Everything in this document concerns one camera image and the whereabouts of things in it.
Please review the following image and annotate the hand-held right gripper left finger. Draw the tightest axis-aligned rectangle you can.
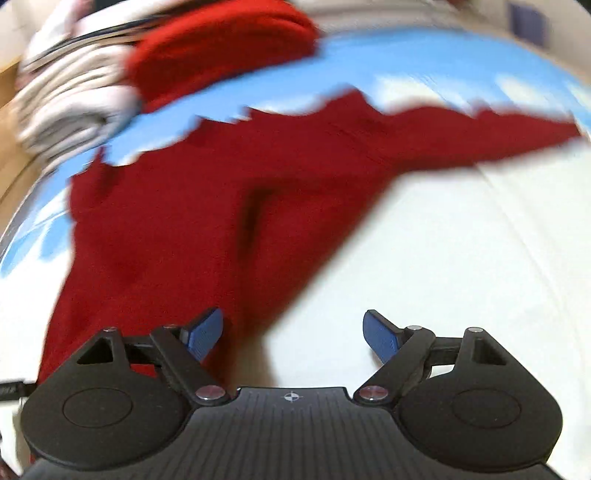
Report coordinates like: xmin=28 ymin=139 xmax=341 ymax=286
xmin=76 ymin=308 xmax=229 ymax=408

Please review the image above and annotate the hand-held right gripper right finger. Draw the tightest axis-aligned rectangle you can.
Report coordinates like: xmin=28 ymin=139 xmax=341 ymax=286
xmin=355 ymin=310 xmax=513 ymax=407

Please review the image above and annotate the red knitted small garment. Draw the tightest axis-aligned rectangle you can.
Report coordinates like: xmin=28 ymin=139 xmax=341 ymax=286
xmin=37 ymin=90 xmax=583 ymax=386

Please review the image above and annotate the blue and white printed bedsheet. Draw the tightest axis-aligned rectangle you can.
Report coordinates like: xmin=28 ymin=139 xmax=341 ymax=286
xmin=0 ymin=32 xmax=591 ymax=480

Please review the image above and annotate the folded grey blanket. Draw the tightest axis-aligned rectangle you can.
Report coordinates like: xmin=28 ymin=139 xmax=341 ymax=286
xmin=16 ymin=0 xmax=144 ymax=176

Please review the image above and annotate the folded red blanket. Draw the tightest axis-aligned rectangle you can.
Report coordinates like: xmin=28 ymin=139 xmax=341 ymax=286
xmin=127 ymin=0 xmax=321 ymax=114

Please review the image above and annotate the wooden bed frame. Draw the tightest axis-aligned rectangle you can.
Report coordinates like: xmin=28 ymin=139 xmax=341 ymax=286
xmin=0 ymin=65 xmax=51 ymax=217

